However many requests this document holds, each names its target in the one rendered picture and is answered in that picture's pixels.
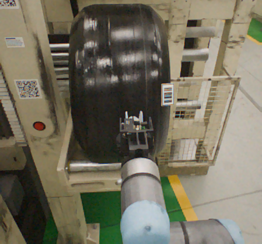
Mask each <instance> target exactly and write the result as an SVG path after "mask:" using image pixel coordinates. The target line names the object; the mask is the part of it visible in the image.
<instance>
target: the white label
mask: <svg viewBox="0 0 262 244"><path fill-rule="evenodd" d="M167 105H174V84H161V106H167Z"/></svg>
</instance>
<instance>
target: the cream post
mask: <svg viewBox="0 0 262 244"><path fill-rule="evenodd" d="M18 6H19V9H0V64H1V67H2V70H3V72H4V75H5V78H6V82H7V83H8V87H9V89H10V92H11V95H12V98H13V101H14V103H15V106H16V110H17V112H18V115H19V118H20V121H21V124H22V128H23V131H24V134H25V137H26V140H27V143H28V145H29V148H30V151H31V154H32V157H33V160H34V162H35V165H36V168H37V172H38V174H39V177H40V180H41V182H42V186H43V188H44V192H45V193H46V197H47V200H48V202H49V206H50V209H51V211H52V214H53V217H54V220H55V223H56V227H57V230H58V233H59V235H60V238H61V242H62V244H88V242H87V238H88V229H87V224H86V221H85V216H84V210H83V207H82V201H81V196H80V193H68V192H67V187H66V185H63V186H61V185H60V181H59V178H58V172H57V167H58V159H59V156H60V151H61V147H62V145H63V139H64V134H65V131H66V123H65V120H64V115H63V109H62V106H61V100H60V95H59V88H58V83H57V78H56V73H55V69H54V64H53V58H52V55H51V50H50V45H49V39H48V35H47V30H46V25H45V21H44V16H43V11H42V6H41V2H40V0H18ZM5 37H22V39H23V43H24V47H7V45H6V41H5ZM34 79H37V80H38V83H39V87H40V90H41V93H42V98H36V99H20V98H19V94H18V91H17V89H16V85H15V82H14V80H34ZM38 122H39V123H42V124H43V126H44V127H43V129H41V130H38V129H36V128H35V124H36V123H38Z"/></svg>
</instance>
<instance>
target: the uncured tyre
mask: <svg viewBox="0 0 262 244"><path fill-rule="evenodd" d="M68 79H69V91H70V106H71V116H72V121H73V128H74V134H75V139H76V142H77V146H78V149H79V151H80V152H81V153H82V154H83V155H84V156H85V157H87V158H88V159H89V160H90V161H92V162H94V163H98V164H113V163H122V161H123V157H122V156H120V153H119V152H120V150H117V145H116V137H117V135H118V134H120V118H121V122H122V123H125V118H126V112H127V115H128V118H130V117H136V118H139V114H140V111H141V112H142V115H143V122H145V121H147V129H150V127H149V117H151V121H152V124H153V130H154V133H153V136H154V145H155V147H154V149H153V154H152V155H151V156H153V157H154V158H155V157H156V156H157V155H158V154H159V153H160V152H162V151H163V150H164V147H165V145H166V141H167V135H168V128H169V121H170V105H167V106H161V84H171V78H170V57H169V50H168V41H167V34H166V29H165V26H164V21H163V19H162V17H161V16H160V15H159V14H158V13H157V12H156V11H155V10H154V9H153V8H152V7H151V6H148V5H144V4H93V5H90V6H86V7H84V8H83V9H82V11H81V12H79V13H78V14H77V15H76V17H75V18H74V19H73V21H72V24H71V29H70V39H69V48H68ZM108 161H113V162H108ZM99 162H100V163H99Z"/></svg>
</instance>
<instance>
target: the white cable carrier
mask: <svg viewBox="0 0 262 244"><path fill-rule="evenodd" d="M0 99H1V102H2V103H3V105H2V106H3V107H4V110H5V111H6V112H5V113H6V114H7V118H8V121H10V122H9V123H10V124H11V127H12V131H13V134H14V135H15V138H16V140H17V142H26V141H27V140H26V137H25V134H24V131H23V128H22V124H21V121H20V118H19V115H18V112H17V110H16V106H15V103H14V101H13V98H12V95H11V92H10V89H9V87H8V83H7V82H6V78H5V75H4V72H3V70H2V67H1V64H0ZM18 146H27V145H18Z"/></svg>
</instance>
